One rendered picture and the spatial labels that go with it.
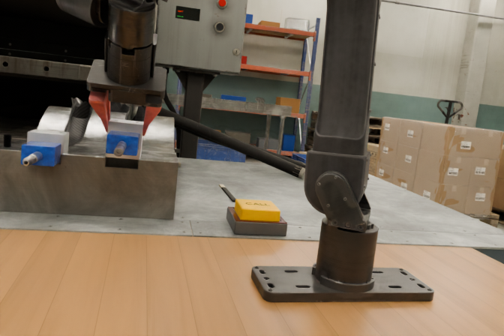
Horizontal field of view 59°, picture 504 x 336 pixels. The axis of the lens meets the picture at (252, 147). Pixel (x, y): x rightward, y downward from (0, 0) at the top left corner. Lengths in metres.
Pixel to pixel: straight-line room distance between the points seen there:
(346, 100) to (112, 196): 0.38
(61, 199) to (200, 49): 0.96
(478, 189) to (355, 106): 4.14
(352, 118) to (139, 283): 0.28
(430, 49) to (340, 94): 8.08
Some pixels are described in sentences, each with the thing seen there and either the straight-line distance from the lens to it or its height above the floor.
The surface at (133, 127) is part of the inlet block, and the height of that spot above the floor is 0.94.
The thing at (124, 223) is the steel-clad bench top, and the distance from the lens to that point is 0.68.
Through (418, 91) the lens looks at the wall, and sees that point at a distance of 8.43.
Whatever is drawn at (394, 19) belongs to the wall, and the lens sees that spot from 8.29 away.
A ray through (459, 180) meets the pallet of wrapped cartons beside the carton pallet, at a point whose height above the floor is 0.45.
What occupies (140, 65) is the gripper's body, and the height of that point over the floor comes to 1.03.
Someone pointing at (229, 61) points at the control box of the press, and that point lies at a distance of 1.57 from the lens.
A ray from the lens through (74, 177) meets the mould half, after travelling 0.70.
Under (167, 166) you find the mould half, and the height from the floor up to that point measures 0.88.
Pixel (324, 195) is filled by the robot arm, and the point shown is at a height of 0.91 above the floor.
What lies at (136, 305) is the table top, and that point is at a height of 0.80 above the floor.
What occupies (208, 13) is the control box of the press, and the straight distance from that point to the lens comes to 1.57.
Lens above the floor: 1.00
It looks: 7 degrees down
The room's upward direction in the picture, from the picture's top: 6 degrees clockwise
